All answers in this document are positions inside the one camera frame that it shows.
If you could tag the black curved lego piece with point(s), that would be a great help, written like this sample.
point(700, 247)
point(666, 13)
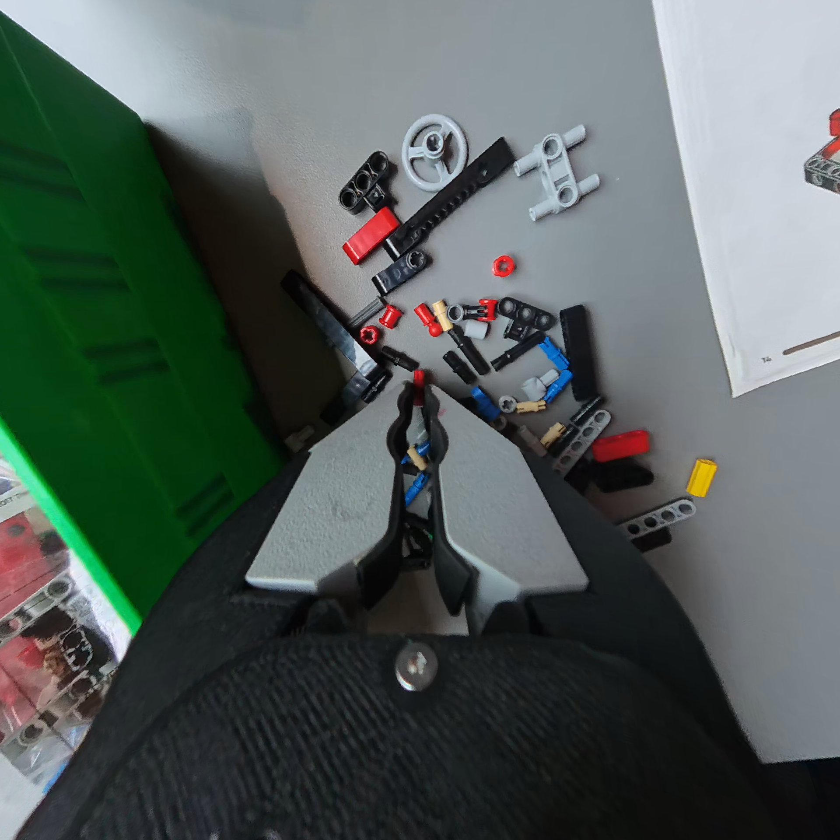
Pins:
point(623, 477)

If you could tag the yellow lego connector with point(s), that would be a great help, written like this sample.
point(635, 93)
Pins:
point(701, 476)

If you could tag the glossy black lego panel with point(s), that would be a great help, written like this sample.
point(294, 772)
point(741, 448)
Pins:
point(334, 328)

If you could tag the dark red lego piece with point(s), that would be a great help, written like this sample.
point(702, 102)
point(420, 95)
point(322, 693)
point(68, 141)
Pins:
point(620, 446)

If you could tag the clear plastic bag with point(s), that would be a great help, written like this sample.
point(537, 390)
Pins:
point(52, 623)

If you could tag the red curved lego panel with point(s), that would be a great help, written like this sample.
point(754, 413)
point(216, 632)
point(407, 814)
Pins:
point(371, 236)

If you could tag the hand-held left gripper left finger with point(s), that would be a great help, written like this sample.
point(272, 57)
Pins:
point(328, 512)

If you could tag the long black lego gear rack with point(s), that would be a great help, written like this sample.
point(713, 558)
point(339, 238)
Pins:
point(453, 197)

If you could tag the red lego axle pin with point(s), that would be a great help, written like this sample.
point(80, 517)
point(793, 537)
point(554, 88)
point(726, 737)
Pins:
point(418, 384)

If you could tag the lego instruction booklet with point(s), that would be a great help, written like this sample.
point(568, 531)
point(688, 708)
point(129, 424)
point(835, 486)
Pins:
point(754, 197)

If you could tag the green plastic bin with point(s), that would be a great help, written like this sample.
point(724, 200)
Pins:
point(98, 328)

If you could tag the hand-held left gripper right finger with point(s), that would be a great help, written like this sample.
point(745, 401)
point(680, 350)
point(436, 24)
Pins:
point(512, 518)

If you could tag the grey lego steering wheel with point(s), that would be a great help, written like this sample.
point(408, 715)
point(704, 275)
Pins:
point(434, 152)

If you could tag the pile of loose lego parts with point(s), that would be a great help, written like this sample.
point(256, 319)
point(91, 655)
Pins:
point(525, 354)

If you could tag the grey H-shaped lego connector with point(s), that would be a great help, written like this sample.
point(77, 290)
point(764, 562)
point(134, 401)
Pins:
point(556, 174)

